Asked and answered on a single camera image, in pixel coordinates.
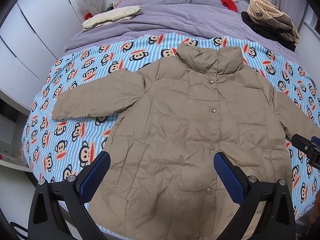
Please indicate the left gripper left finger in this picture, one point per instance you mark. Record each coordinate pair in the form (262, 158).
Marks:
(46, 220)

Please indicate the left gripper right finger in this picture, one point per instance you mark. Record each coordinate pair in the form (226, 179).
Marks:
(277, 220)

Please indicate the beige puffer jacket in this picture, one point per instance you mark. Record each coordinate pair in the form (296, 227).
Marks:
(173, 116)

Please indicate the black folded clothes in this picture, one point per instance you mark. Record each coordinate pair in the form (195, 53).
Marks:
(267, 32)

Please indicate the tan striped folded clothes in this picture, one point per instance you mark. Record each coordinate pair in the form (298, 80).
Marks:
(265, 13)

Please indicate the monkey print striped blanket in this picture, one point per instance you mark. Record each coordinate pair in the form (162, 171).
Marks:
(56, 149)

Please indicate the purple curtain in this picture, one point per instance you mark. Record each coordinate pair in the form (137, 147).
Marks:
(295, 9)

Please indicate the red cloth item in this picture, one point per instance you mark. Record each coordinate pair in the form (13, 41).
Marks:
(230, 5)

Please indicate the white wardrobe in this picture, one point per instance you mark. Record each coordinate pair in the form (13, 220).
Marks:
(33, 37)

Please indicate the purple duvet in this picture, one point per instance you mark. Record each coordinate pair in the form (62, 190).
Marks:
(192, 20)

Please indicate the cream folded garment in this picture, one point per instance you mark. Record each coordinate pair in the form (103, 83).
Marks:
(112, 16)

